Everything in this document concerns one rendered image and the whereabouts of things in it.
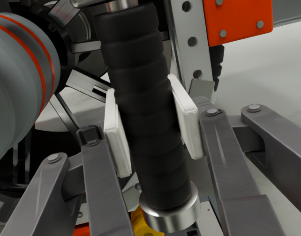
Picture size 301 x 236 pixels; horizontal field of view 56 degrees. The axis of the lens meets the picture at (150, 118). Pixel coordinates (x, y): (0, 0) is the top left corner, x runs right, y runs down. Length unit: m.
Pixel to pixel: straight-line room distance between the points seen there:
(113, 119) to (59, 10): 0.35
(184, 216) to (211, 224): 0.94
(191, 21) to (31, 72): 0.20
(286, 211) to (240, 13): 1.01
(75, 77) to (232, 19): 0.26
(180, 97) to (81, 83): 0.36
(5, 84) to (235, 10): 0.28
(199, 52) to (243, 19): 0.07
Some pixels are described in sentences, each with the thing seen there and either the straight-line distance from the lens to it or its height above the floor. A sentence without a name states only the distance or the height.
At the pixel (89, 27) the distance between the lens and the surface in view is 0.84.
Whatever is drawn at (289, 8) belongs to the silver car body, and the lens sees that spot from 0.85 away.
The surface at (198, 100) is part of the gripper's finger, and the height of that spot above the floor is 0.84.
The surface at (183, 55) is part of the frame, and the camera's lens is 0.39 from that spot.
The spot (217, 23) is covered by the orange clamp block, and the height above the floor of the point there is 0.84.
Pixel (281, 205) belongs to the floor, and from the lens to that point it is 1.33.
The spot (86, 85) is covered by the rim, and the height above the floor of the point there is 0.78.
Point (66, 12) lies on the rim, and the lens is 0.49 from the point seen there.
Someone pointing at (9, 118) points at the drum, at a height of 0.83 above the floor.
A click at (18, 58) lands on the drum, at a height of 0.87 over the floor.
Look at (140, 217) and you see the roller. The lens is 0.54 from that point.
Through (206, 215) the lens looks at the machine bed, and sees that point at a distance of 1.18.
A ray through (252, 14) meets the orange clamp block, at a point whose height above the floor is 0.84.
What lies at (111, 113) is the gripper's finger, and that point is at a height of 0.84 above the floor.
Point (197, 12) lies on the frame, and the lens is 0.39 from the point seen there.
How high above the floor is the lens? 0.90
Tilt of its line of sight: 24 degrees down
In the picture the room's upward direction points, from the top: 14 degrees counter-clockwise
